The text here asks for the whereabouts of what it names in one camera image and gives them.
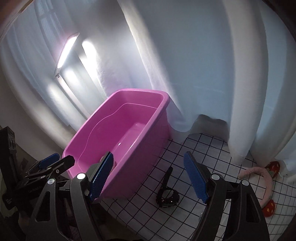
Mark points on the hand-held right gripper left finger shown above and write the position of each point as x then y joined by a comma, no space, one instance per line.
101,177

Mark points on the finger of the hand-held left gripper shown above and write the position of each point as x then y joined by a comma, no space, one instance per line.
48,161
66,162

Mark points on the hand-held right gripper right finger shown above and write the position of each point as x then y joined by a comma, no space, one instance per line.
194,178

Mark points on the black wristwatch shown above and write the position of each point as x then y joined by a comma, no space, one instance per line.
167,178

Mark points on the pink plastic tub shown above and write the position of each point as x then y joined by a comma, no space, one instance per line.
120,129

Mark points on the white black-grid cloth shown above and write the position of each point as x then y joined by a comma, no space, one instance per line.
208,148

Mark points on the pink strawberry headband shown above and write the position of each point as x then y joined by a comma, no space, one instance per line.
270,185

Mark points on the sheer white curtain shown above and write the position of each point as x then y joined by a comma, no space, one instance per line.
34,76

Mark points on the bar-shaped lamp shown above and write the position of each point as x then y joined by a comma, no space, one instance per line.
67,51

